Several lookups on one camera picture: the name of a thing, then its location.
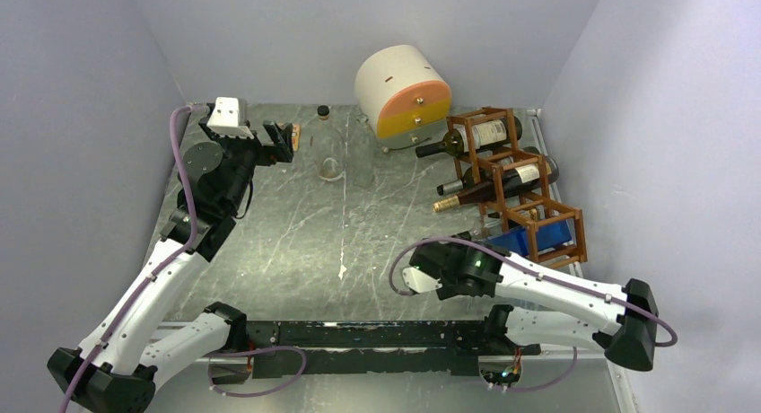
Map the clear glass bottle black cap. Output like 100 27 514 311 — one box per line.
311 105 345 182

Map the large clear plastic bottle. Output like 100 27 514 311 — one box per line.
347 114 375 188

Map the gold foil top bottle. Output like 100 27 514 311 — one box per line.
432 184 542 215

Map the blue square glass bottle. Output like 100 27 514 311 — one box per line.
485 221 572 257

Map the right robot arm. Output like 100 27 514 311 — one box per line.
401 237 663 372

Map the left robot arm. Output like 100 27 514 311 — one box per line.
47 120 293 412

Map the dark green wine bottle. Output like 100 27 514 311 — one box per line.
415 119 512 158

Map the brown wooden wine rack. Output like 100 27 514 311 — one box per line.
433 107 588 268

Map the dark bottle white label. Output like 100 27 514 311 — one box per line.
436 156 560 196

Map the orange card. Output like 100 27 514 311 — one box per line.
291 123 302 152

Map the cream round drawer cabinet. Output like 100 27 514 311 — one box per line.
354 45 452 151

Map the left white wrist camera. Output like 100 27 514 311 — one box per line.
206 97 254 139

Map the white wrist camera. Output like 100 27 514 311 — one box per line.
402 267 442 294
206 97 254 139

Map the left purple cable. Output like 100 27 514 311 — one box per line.
57 103 210 413

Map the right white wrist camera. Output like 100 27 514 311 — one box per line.
402 267 442 294

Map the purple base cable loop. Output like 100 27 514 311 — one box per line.
206 345 309 399

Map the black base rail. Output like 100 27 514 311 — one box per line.
247 320 541 379

